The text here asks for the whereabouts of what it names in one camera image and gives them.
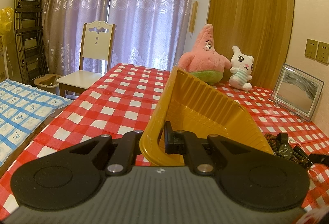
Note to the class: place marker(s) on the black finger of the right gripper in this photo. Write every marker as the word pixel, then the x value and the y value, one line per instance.
pixel 319 159

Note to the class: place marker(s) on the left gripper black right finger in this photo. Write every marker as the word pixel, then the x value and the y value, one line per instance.
pixel 250 177

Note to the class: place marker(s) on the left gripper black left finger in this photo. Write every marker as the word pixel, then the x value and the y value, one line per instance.
pixel 73 175

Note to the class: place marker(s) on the black wrist watch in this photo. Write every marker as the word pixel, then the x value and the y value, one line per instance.
pixel 284 149

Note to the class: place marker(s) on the yellow plastic tray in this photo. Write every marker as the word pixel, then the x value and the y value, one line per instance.
pixel 192 105

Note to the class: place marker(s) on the framed sand art picture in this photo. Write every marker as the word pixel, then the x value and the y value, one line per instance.
pixel 297 91

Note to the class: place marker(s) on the blue white checkered bedsheet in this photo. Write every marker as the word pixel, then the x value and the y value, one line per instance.
pixel 23 109

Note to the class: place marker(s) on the beige waste basket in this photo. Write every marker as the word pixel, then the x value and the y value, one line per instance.
pixel 48 82

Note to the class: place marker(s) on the white bunny plush toy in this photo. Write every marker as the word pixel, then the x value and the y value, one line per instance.
pixel 241 69

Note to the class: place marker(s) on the dark folded ladder rack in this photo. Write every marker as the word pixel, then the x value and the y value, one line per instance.
pixel 29 40

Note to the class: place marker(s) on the pink starfish plush toy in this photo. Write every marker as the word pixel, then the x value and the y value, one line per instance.
pixel 203 61

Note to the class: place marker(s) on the white wooden chair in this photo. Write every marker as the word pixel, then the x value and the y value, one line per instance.
pixel 95 58

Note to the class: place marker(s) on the wooden wardrobe panel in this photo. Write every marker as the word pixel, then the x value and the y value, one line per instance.
pixel 261 28

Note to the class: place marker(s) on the yellow plastic bag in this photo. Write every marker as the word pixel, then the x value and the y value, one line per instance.
pixel 6 19

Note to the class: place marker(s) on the lilac lace curtain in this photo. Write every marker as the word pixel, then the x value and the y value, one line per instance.
pixel 148 32

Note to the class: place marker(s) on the gold wall socket right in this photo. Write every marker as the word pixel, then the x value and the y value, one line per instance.
pixel 323 53

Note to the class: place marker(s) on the gold wall socket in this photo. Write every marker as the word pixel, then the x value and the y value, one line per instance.
pixel 311 48
pixel 323 53

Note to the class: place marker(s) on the gold wall socket left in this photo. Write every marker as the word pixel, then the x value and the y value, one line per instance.
pixel 311 48

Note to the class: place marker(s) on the wooden wall handle strip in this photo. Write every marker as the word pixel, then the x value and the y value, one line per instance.
pixel 193 16

